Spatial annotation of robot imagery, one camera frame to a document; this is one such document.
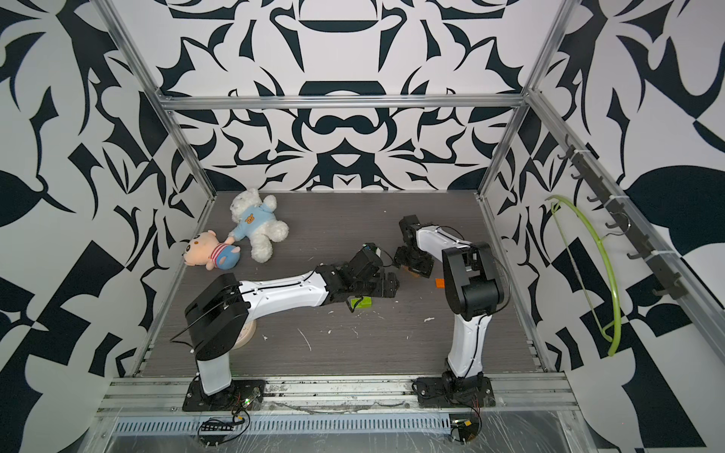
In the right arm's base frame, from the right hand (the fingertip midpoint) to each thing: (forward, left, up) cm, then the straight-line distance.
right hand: (409, 264), depth 99 cm
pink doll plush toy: (+1, +67, +9) cm, 68 cm away
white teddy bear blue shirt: (+13, +54, +10) cm, 56 cm away
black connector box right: (-46, -9, -2) cm, 47 cm away
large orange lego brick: (-8, -9, 0) cm, 12 cm away
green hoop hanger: (-32, -36, +24) cm, 53 cm away
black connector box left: (-48, +52, +1) cm, 71 cm away
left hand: (-11, +8, +10) cm, 17 cm away
